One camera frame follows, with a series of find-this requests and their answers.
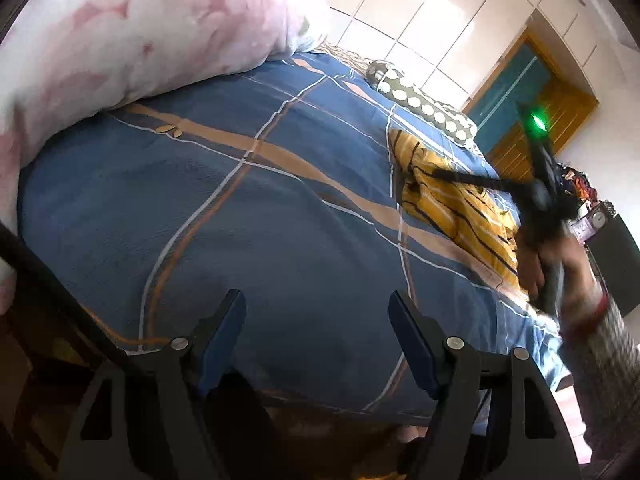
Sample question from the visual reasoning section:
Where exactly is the yellow striped knit sweater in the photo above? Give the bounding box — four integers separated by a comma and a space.
388, 129, 520, 288

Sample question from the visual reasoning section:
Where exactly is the clothes pile on shelf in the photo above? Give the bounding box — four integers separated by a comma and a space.
560, 164, 599, 209

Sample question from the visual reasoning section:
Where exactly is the right hand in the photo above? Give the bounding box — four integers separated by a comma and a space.
516, 226, 603, 330

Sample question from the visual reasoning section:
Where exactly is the small desk clock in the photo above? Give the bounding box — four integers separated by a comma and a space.
589, 209, 608, 231

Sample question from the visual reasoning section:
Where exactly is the wooden door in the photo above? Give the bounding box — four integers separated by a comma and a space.
487, 78, 599, 179

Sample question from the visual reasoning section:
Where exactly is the teal curtain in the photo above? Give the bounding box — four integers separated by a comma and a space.
468, 44, 552, 156

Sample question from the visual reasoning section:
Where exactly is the green white-dotted bolster pillow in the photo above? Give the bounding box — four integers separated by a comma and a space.
364, 60, 478, 148

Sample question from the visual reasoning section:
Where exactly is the white glossy wardrobe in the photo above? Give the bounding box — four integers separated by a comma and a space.
326, 0, 598, 107

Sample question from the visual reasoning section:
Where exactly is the blue plaid bed cover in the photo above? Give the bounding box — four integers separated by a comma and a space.
17, 54, 567, 424

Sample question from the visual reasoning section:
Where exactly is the pink floral quilt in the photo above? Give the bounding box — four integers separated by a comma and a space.
0, 0, 329, 311

